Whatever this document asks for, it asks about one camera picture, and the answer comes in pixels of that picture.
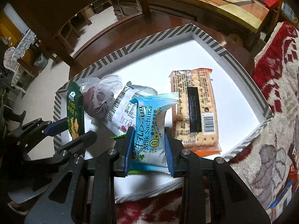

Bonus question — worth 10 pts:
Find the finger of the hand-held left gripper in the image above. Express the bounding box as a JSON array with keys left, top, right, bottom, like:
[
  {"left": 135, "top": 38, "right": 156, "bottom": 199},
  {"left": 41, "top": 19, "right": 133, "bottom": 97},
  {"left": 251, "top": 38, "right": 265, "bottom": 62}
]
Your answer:
[
  {"left": 54, "top": 131, "right": 97, "bottom": 162},
  {"left": 7, "top": 118, "right": 70, "bottom": 145}
]

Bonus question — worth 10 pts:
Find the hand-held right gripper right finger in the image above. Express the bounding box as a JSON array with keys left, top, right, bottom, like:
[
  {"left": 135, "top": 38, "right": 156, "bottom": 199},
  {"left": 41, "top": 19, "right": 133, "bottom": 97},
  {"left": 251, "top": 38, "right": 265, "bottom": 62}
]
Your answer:
[{"left": 164, "top": 126, "right": 271, "bottom": 224}]

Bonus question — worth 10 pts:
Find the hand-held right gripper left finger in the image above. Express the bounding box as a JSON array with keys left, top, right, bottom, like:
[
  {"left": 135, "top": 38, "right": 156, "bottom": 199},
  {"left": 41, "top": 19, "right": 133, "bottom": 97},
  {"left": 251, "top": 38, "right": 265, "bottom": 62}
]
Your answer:
[{"left": 24, "top": 126, "right": 137, "bottom": 224}]

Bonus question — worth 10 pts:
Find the dark green snack packet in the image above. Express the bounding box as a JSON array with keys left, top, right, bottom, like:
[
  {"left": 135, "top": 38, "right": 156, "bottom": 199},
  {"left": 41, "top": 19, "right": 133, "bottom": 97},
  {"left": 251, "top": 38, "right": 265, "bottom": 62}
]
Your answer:
[{"left": 66, "top": 81, "right": 85, "bottom": 140}]

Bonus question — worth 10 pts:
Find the grey striped cardboard box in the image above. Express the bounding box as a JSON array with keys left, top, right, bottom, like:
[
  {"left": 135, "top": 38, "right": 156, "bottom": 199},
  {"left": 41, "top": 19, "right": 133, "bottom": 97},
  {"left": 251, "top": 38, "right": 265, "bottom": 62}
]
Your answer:
[{"left": 53, "top": 23, "right": 274, "bottom": 204}]

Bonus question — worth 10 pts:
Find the clear bag of dark snacks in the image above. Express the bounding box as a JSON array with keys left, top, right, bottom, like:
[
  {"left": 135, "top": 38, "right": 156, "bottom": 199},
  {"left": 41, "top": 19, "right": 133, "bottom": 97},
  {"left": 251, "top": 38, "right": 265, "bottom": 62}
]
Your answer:
[{"left": 76, "top": 74, "right": 123, "bottom": 119}]

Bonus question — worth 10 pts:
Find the white snack packet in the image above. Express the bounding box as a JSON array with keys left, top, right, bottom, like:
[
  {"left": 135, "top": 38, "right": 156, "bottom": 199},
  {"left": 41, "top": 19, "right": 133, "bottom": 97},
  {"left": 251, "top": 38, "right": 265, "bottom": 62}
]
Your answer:
[{"left": 104, "top": 82, "right": 157, "bottom": 139}]

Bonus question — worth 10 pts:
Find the orange cracker packet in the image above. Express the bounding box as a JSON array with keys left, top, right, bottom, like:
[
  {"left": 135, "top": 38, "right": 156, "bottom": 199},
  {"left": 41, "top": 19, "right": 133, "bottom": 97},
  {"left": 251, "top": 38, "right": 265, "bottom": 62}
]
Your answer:
[{"left": 169, "top": 68, "right": 221, "bottom": 157}]

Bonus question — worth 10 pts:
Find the green bucket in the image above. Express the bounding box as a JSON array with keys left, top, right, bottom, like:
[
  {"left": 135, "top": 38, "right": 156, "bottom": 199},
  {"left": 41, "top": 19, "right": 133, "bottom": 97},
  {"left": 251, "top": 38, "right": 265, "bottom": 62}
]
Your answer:
[{"left": 35, "top": 53, "right": 48, "bottom": 67}]

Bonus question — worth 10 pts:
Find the white plastic chair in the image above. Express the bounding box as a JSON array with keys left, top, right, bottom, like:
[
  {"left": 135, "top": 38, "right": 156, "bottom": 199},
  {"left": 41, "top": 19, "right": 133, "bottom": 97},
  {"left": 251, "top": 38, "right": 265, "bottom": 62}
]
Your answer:
[{"left": 3, "top": 47, "right": 26, "bottom": 94}]

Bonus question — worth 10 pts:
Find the white lace cloth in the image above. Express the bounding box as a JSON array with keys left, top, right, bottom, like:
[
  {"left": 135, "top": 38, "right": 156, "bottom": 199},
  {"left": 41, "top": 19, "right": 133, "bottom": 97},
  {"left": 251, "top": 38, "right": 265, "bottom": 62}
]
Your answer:
[{"left": 12, "top": 29, "right": 36, "bottom": 60}]

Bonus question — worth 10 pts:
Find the wooden stool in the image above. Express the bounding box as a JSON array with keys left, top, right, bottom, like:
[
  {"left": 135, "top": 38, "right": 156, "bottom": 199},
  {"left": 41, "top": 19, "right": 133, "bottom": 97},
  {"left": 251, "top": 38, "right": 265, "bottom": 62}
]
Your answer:
[{"left": 58, "top": 6, "right": 94, "bottom": 43}]

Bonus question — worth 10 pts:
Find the floral fleece blanket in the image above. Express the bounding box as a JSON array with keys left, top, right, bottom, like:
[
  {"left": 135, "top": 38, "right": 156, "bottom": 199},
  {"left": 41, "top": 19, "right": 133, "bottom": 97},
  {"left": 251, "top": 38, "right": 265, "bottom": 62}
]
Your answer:
[{"left": 114, "top": 22, "right": 299, "bottom": 224}]

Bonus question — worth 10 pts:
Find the dark wooden chair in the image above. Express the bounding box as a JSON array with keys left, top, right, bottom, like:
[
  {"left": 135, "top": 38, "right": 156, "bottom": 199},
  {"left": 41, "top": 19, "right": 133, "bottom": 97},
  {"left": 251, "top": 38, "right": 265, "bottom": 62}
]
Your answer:
[{"left": 14, "top": 0, "right": 255, "bottom": 80}]

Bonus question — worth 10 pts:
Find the blue edged snack packet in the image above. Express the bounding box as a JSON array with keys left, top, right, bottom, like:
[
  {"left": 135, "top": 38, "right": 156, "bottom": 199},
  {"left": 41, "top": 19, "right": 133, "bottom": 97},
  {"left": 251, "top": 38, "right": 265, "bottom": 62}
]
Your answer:
[{"left": 269, "top": 180, "right": 295, "bottom": 210}]

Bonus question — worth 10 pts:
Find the wooden coffee table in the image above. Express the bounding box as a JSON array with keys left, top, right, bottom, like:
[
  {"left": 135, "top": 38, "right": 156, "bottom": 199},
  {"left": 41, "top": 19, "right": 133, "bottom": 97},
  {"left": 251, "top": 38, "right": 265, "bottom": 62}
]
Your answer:
[{"left": 110, "top": 0, "right": 270, "bottom": 52}]

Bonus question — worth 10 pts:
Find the wooden rack painted panel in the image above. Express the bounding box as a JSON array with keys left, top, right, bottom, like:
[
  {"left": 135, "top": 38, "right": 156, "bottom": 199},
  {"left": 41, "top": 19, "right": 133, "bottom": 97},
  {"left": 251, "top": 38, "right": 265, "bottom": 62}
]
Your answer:
[{"left": 278, "top": 2, "right": 299, "bottom": 26}]

